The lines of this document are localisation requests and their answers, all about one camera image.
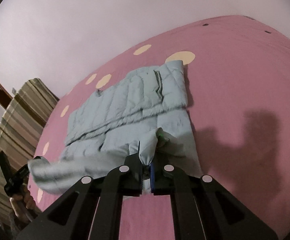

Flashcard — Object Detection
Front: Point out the light blue puffer jacket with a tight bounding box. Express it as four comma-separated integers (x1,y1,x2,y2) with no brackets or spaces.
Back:
29,60,202,194

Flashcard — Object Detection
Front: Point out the person's left hand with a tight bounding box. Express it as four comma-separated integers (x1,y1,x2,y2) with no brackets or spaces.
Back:
10,186,40,223

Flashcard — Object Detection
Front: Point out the striped fabric headboard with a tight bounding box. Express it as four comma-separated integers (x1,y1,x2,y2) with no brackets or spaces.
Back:
0,78,58,225

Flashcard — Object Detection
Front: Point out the pink polka dot bedsheet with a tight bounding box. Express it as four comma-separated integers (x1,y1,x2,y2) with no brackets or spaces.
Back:
36,16,290,239

